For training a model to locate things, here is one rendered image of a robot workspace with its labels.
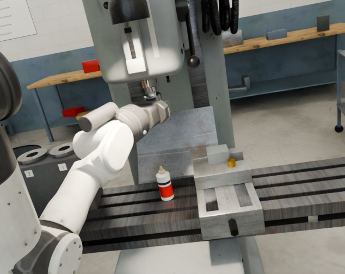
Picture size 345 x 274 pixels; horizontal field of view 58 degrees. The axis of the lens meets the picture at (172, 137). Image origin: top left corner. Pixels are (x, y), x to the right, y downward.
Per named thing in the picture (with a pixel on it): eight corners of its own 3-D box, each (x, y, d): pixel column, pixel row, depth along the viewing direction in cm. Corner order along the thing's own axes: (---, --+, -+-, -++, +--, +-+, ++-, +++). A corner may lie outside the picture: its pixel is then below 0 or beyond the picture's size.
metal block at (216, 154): (231, 169, 89) (228, 150, 86) (210, 173, 89) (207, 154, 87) (228, 161, 93) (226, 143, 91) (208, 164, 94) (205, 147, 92)
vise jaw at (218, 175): (252, 182, 83) (251, 169, 82) (196, 190, 84) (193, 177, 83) (247, 171, 89) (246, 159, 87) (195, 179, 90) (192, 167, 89)
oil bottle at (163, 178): (173, 200, 95) (166, 168, 91) (160, 201, 95) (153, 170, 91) (174, 193, 99) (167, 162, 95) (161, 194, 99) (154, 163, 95)
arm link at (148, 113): (167, 92, 78) (143, 108, 69) (173, 128, 82) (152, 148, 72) (125, 95, 84) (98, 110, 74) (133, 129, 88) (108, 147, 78)
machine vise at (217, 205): (265, 232, 75) (262, 193, 71) (203, 241, 76) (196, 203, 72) (239, 165, 107) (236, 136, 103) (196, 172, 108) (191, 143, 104)
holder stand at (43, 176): (97, 210, 98) (79, 152, 90) (28, 223, 98) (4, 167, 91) (103, 190, 109) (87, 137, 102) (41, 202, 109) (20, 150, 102)
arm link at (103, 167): (138, 137, 68) (115, 188, 59) (107, 142, 72) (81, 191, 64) (122, 116, 64) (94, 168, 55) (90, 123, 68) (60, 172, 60)
